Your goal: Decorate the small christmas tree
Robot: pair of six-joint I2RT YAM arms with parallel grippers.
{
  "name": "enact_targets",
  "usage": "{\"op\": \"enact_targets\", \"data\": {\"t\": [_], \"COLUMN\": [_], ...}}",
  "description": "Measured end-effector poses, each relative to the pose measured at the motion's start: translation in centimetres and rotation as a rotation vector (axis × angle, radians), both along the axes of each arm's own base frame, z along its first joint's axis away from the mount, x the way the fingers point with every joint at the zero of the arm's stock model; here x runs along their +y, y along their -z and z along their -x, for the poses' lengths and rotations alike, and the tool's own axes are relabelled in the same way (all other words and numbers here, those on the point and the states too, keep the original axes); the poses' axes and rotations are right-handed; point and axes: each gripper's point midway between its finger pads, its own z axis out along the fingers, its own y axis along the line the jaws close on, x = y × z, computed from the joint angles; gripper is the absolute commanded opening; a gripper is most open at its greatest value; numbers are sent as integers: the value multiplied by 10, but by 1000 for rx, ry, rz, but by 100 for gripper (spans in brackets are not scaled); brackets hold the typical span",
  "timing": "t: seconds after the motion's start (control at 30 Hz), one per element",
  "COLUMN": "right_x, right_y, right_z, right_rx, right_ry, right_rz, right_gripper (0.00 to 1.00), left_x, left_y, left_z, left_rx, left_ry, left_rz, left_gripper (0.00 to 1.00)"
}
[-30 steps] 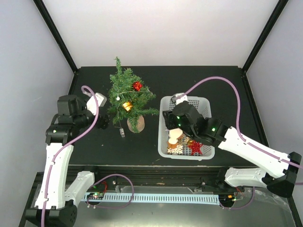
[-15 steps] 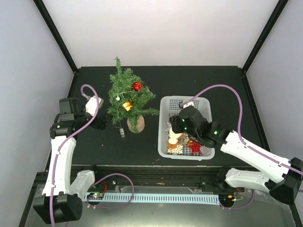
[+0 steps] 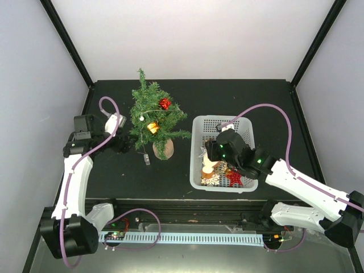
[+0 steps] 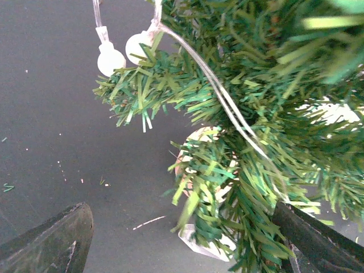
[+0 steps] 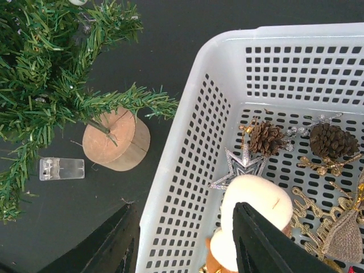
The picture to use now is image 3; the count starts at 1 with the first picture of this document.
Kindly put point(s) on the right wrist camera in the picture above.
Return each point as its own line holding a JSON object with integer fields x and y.
{"x": 221, "y": 128}

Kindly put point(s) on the white slotted cable duct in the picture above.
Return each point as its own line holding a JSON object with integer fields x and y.
{"x": 212, "y": 239}

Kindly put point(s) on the white snowflake ornament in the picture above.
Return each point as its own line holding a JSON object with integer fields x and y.
{"x": 214, "y": 181}

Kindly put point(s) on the gold gift box ornament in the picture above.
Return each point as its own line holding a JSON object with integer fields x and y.
{"x": 153, "y": 127}

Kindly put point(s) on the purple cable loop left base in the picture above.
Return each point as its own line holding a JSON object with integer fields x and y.
{"x": 132, "y": 236}

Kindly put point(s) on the red gift box ornament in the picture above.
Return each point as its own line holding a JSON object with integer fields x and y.
{"x": 165, "y": 103}

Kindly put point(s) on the silver star ornament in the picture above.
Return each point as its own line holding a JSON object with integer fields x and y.
{"x": 203, "y": 152}

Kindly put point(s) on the black frame post left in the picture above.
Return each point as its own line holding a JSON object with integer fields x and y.
{"x": 52, "y": 13}

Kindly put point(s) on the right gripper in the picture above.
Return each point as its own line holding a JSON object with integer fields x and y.
{"x": 211, "y": 150}

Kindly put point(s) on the small green christmas tree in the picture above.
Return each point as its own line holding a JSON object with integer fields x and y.
{"x": 146, "y": 109}

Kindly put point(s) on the red glitter star ornament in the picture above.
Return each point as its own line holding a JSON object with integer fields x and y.
{"x": 233, "y": 177}

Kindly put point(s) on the black frame post right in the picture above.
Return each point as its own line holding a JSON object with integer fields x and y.
{"x": 320, "y": 36}

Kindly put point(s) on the white plastic mesh basket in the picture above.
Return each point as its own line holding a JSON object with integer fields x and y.
{"x": 203, "y": 129}

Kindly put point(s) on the small circuit board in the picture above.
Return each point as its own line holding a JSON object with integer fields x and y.
{"x": 115, "y": 235}

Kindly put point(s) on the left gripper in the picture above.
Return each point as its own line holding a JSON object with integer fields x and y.
{"x": 124, "y": 147}

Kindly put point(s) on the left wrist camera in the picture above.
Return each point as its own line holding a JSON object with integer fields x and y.
{"x": 113, "y": 121}

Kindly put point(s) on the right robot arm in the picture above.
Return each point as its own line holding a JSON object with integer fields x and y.
{"x": 336, "y": 214}

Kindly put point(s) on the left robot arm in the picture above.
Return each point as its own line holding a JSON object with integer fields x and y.
{"x": 70, "y": 231}

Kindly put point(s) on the black frame post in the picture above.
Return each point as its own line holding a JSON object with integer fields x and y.
{"x": 52, "y": 13}
{"x": 320, "y": 36}

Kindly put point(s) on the black front rail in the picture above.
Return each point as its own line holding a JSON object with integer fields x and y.
{"x": 261, "y": 217}

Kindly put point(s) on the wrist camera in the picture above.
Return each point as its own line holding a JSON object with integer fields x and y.
{"x": 221, "y": 128}
{"x": 113, "y": 121}

